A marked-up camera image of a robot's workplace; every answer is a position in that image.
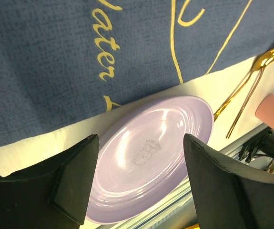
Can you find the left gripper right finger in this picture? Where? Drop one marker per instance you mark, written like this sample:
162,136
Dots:
227,194

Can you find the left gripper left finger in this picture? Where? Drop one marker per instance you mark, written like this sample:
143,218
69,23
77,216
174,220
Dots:
51,194

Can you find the purple plastic plate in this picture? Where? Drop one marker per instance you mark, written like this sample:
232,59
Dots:
141,157

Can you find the blue cloth placemat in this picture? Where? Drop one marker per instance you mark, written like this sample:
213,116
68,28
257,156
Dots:
63,61

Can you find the gold spoon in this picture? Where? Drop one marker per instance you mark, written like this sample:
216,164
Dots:
259,64

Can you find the copper fork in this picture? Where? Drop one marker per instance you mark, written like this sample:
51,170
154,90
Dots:
251,92

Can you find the aluminium mounting rail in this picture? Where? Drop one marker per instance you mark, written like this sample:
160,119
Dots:
177,209

